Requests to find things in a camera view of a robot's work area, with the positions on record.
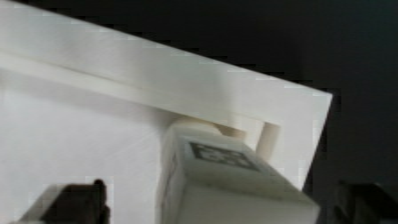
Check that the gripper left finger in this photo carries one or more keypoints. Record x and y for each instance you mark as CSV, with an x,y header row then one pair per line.
x,y
79,207

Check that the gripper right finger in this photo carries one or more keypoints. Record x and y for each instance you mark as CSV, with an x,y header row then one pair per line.
x,y
367,204

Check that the white square tabletop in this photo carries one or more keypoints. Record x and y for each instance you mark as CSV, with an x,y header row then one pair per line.
x,y
83,125

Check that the white table leg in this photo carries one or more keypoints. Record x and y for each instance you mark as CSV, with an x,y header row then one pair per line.
x,y
222,187

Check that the white obstacle fence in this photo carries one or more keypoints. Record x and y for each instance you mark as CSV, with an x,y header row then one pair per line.
x,y
102,60

